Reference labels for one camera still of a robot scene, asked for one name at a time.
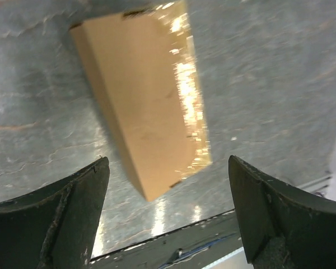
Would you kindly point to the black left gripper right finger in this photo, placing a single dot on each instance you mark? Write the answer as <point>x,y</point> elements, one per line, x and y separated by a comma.
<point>281,226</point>

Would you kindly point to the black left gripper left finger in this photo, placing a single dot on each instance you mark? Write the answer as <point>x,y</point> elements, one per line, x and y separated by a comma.
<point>55,226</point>

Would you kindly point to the brown cardboard express box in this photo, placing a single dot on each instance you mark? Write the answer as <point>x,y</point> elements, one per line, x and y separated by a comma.
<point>142,71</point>

